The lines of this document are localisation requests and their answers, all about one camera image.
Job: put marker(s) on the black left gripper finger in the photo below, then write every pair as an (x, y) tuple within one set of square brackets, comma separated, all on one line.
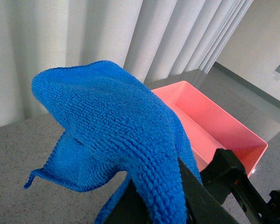
[(130, 209)]

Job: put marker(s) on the blue microfiber cloth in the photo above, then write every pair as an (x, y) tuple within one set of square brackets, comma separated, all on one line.
[(114, 123)]

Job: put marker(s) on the pink plastic bin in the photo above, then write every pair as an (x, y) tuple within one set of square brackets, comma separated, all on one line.
[(210, 127)]

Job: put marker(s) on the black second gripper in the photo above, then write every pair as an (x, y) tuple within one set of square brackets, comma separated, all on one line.
[(223, 176)]

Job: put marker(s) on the white pleated curtain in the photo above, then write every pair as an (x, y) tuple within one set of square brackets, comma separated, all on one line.
[(152, 39)]

